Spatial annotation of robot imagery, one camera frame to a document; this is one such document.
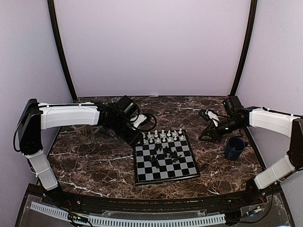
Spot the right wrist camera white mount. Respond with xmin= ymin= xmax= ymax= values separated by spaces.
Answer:
xmin=205 ymin=110 xmax=220 ymax=127

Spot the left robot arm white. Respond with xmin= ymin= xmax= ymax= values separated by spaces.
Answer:
xmin=13 ymin=96 xmax=147 ymax=206

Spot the black frame post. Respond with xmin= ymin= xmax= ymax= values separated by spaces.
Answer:
xmin=47 ymin=0 xmax=78 ymax=102
xmin=230 ymin=0 xmax=258 ymax=96

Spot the black chess pieces pile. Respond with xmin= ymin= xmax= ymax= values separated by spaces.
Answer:
xmin=147 ymin=144 xmax=182 ymax=168

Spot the dark blue mug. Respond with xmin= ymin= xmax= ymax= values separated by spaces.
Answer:
xmin=224 ymin=137 xmax=248 ymax=161

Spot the white slotted cable duct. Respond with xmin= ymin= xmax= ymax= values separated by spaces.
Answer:
xmin=30 ymin=202 xmax=226 ymax=227

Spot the black white chessboard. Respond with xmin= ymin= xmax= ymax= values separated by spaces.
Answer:
xmin=133 ymin=129 xmax=200 ymax=186

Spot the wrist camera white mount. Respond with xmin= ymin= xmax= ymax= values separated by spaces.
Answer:
xmin=205 ymin=110 xmax=220 ymax=127
xmin=130 ymin=114 xmax=147 ymax=128

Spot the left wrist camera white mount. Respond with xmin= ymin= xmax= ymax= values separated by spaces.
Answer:
xmin=130 ymin=114 xmax=147 ymax=128

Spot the left black frame post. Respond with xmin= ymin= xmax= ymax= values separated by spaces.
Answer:
xmin=47 ymin=0 xmax=78 ymax=102

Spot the right black frame post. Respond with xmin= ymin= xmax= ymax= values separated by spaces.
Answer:
xmin=230 ymin=0 xmax=258 ymax=96

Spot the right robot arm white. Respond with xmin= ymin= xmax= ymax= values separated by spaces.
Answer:
xmin=198 ymin=96 xmax=303 ymax=205

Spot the beige printed mug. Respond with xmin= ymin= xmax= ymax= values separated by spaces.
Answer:
xmin=72 ymin=125 xmax=100 ymax=145

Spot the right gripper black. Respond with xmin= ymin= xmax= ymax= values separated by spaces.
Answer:
xmin=199 ymin=116 xmax=244 ymax=143

